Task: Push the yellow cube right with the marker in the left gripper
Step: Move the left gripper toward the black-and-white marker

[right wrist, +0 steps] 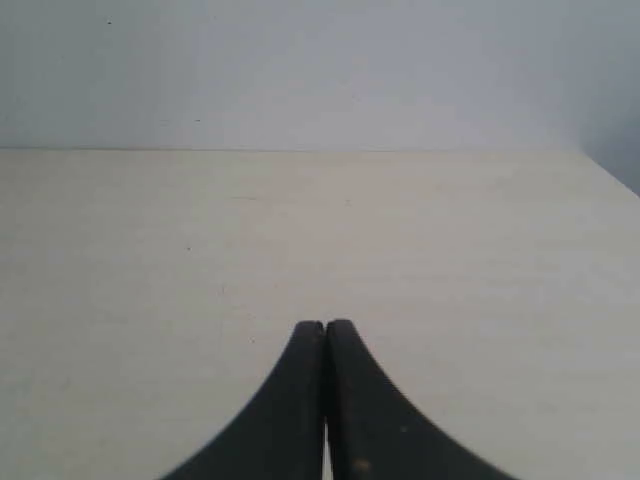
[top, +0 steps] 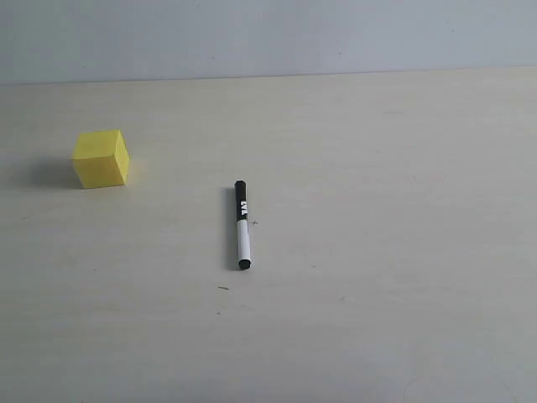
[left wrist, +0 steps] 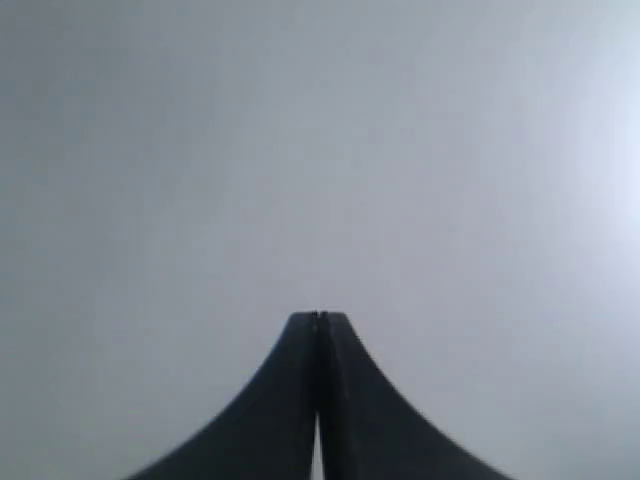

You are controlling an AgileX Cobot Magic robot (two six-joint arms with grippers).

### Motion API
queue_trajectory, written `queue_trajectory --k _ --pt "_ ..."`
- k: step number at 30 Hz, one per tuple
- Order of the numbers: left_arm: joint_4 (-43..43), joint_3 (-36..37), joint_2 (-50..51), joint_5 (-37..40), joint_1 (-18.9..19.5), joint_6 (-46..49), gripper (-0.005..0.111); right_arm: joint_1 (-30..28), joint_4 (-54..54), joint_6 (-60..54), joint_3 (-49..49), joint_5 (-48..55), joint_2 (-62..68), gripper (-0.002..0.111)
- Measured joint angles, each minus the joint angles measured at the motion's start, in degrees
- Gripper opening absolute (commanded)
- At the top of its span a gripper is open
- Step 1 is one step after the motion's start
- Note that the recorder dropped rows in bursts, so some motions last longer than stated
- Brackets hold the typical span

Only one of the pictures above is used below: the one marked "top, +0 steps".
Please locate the yellow foam cube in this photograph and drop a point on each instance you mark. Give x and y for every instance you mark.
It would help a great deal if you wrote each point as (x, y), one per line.
(101, 159)

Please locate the black and white marker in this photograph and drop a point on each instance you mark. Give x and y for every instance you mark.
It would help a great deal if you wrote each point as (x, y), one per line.
(243, 237)

